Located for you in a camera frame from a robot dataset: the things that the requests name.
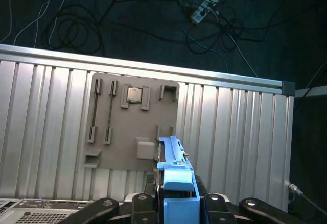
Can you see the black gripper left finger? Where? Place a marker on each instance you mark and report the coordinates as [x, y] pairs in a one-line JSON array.
[[143, 208]]

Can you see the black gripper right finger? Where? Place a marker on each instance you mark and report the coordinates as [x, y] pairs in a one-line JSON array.
[[217, 208]]

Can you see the dark green RAM stick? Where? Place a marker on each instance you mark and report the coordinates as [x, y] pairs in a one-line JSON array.
[[94, 109]]

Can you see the black open PC case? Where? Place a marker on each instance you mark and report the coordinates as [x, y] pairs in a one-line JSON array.
[[38, 213]]

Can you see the grey metal beam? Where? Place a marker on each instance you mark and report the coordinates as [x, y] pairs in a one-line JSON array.
[[314, 90]]

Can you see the white power strip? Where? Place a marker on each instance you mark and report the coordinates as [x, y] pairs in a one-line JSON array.
[[203, 11]]

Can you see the hard disk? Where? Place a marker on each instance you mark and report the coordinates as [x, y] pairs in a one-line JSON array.
[[178, 180]]

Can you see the silver CPU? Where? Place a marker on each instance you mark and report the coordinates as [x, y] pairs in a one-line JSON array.
[[134, 95]]

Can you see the grey parts rack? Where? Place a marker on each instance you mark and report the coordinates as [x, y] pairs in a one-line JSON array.
[[127, 132]]

